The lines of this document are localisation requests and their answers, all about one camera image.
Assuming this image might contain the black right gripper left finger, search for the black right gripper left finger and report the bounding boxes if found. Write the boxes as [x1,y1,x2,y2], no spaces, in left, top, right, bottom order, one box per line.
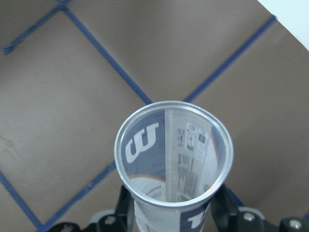
[114,185,134,232]

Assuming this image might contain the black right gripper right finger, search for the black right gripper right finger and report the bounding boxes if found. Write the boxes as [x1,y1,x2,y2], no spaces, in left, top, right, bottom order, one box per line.
[211,184,239,232]

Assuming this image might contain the clear tennis ball can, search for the clear tennis ball can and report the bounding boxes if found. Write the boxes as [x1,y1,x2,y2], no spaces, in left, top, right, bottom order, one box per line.
[114,101,234,232]

